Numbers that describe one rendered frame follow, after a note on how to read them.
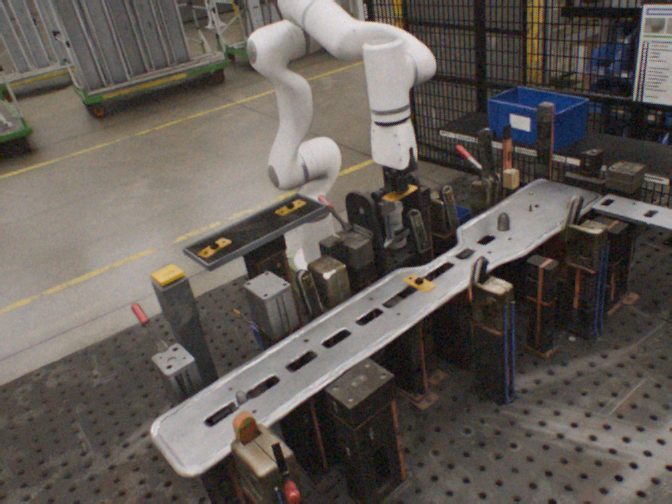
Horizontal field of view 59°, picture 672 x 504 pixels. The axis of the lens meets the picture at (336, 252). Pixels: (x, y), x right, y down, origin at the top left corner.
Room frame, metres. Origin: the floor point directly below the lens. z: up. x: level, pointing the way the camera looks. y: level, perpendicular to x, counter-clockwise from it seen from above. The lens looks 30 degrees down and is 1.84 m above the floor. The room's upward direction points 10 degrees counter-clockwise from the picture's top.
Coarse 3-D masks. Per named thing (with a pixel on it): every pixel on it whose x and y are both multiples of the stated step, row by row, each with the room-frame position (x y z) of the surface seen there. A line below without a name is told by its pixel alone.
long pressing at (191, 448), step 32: (544, 192) 1.57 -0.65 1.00; (576, 192) 1.53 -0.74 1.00; (480, 224) 1.44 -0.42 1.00; (512, 224) 1.41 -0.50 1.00; (544, 224) 1.38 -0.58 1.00; (448, 256) 1.31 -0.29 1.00; (512, 256) 1.26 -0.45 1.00; (384, 288) 1.21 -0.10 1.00; (416, 288) 1.19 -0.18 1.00; (448, 288) 1.17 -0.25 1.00; (320, 320) 1.12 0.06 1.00; (352, 320) 1.11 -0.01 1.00; (384, 320) 1.08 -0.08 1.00; (416, 320) 1.07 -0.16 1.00; (288, 352) 1.03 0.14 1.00; (320, 352) 1.01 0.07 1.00; (352, 352) 0.99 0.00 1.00; (224, 384) 0.96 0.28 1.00; (256, 384) 0.95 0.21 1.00; (288, 384) 0.93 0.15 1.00; (320, 384) 0.91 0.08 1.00; (160, 416) 0.90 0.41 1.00; (192, 416) 0.89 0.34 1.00; (256, 416) 0.85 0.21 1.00; (160, 448) 0.82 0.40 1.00; (192, 448) 0.80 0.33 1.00; (224, 448) 0.79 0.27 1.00
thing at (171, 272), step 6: (174, 264) 1.24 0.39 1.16; (162, 270) 1.22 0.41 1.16; (168, 270) 1.21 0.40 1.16; (174, 270) 1.21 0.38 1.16; (180, 270) 1.20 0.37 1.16; (156, 276) 1.19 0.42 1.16; (162, 276) 1.19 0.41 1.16; (168, 276) 1.18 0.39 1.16; (174, 276) 1.18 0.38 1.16; (180, 276) 1.19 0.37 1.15; (162, 282) 1.17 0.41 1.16; (168, 282) 1.17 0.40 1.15
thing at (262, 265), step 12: (276, 240) 1.33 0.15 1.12; (252, 252) 1.29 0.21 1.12; (264, 252) 1.31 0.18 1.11; (276, 252) 1.33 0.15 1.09; (252, 264) 1.32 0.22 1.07; (264, 264) 1.31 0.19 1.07; (276, 264) 1.33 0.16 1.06; (288, 264) 1.35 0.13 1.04; (252, 276) 1.33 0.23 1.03; (288, 276) 1.34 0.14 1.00; (300, 324) 1.35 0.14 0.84
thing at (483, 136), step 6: (480, 132) 1.60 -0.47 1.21; (486, 132) 1.60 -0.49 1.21; (492, 132) 1.57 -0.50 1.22; (480, 138) 1.59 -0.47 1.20; (486, 138) 1.61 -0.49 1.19; (492, 138) 1.57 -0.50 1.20; (480, 144) 1.59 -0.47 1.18; (486, 144) 1.60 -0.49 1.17; (480, 150) 1.59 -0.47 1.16; (486, 150) 1.60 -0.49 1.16; (492, 150) 1.60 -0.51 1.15; (480, 156) 1.59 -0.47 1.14; (486, 156) 1.58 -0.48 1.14; (492, 156) 1.59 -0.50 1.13; (486, 162) 1.58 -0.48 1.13; (492, 162) 1.59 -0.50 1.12; (486, 168) 1.58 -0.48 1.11; (492, 168) 1.59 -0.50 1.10; (486, 174) 1.58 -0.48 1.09; (492, 174) 1.59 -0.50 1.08
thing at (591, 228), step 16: (592, 224) 1.27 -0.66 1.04; (576, 240) 1.27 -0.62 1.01; (592, 240) 1.23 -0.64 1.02; (576, 256) 1.27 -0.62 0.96; (592, 256) 1.23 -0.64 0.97; (576, 272) 1.27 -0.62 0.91; (592, 272) 1.22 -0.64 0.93; (576, 288) 1.26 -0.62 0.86; (592, 288) 1.24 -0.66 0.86; (576, 304) 1.26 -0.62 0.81; (592, 304) 1.24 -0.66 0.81; (576, 320) 1.26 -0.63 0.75; (592, 320) 1.24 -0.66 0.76; (592, 336) 1.23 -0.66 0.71
